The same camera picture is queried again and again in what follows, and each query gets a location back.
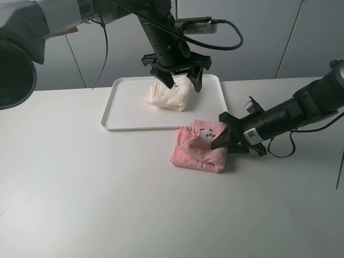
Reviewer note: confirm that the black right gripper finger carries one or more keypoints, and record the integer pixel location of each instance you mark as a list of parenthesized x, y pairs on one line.
[(239, 148), (223, 140)]

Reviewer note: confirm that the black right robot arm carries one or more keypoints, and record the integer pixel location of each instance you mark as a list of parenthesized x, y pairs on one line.
[(319, 100)]

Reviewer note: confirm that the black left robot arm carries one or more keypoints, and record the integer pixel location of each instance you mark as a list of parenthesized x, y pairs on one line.
[(26, 25)]

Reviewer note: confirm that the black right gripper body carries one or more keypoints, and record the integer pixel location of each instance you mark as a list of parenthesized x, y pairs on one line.
[(249, 130)]

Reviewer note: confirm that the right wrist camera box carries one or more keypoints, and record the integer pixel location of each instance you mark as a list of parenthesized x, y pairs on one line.
[(252, 106)]

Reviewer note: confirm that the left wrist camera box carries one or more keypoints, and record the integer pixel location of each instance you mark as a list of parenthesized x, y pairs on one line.
[(198, 25)]

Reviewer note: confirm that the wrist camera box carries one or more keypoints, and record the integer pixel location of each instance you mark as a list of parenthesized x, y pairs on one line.
[(198, 25), (252, 106)]

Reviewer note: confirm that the white plastic tray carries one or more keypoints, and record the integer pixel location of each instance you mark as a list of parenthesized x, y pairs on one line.
[(126, 109)]

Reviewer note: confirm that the pink towel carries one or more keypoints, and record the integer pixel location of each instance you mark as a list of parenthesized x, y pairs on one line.
[(193, 147)]

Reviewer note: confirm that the cream white towel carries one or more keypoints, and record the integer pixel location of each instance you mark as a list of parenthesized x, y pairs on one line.
[(175, 98)]

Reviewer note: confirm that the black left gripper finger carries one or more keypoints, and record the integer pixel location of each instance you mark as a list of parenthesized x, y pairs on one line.
[(195, 76), (165, 77)]

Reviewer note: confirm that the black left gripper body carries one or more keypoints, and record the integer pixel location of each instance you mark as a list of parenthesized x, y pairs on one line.
[(171, 54)]

